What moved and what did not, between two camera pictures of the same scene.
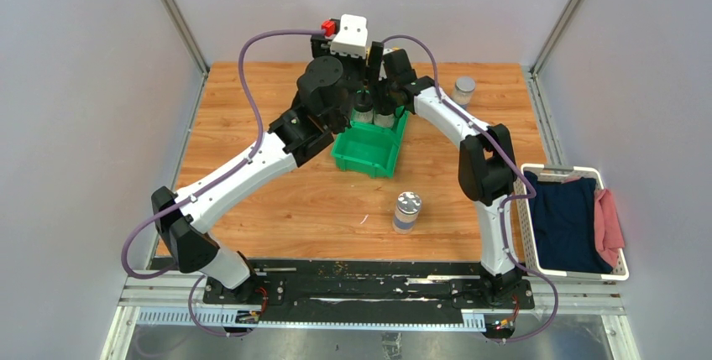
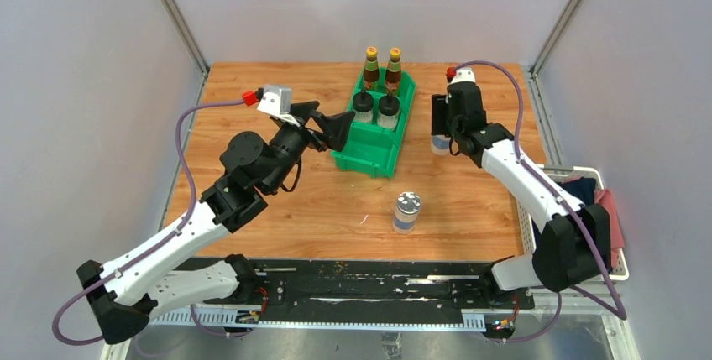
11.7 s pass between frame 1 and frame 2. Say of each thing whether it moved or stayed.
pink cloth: stayed
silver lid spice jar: moved
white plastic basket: stayed
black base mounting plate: stayed
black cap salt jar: stayed
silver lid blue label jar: stayed
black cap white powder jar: stayed
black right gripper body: moved
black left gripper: moved
